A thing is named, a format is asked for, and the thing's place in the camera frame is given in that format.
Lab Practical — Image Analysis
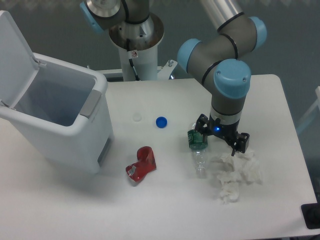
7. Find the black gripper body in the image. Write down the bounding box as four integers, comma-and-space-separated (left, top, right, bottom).
202, 116, 239, 146

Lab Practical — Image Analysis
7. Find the blue bottle cap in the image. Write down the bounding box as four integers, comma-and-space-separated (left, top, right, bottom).
155, 116, 168, 129

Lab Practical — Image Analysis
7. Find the crushed red can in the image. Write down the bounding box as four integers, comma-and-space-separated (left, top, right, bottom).
125, 146, 157, 187

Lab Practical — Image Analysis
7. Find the white metal bracket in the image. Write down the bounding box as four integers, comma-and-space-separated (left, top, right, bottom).
157, 59, 178, 81

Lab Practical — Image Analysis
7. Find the white trash can body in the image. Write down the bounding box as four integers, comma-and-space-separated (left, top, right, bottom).
0, 54, 113, 174

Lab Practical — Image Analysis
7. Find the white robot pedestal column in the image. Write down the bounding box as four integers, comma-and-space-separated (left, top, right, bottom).
109, 12, 164, 82

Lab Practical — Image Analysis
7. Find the black device at edge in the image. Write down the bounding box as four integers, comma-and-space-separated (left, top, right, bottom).
301, 203, 320, 230

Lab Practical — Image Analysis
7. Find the white frame at right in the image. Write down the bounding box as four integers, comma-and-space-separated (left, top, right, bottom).
296, 86, 320, 135

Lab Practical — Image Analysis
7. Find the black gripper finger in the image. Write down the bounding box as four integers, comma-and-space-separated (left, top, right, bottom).
231, 132, 250, 157
194, 113, 210, 140

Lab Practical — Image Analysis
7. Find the white trash can lid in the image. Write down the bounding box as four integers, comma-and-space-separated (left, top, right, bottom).
0, 10, 40, 108

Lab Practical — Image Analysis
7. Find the clear green-label plastic bottle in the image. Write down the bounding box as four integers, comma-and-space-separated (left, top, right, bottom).
187, 122, 208, 179

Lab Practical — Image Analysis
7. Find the crumpled white tissue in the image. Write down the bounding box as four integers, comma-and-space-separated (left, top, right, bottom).
209, 148, 264, 205

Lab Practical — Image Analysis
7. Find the black cable on pedestal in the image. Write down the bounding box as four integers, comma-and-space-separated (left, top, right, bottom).
125, 38, 141, 82

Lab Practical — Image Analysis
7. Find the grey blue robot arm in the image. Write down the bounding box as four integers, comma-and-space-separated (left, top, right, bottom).
80, 0, 267, 153

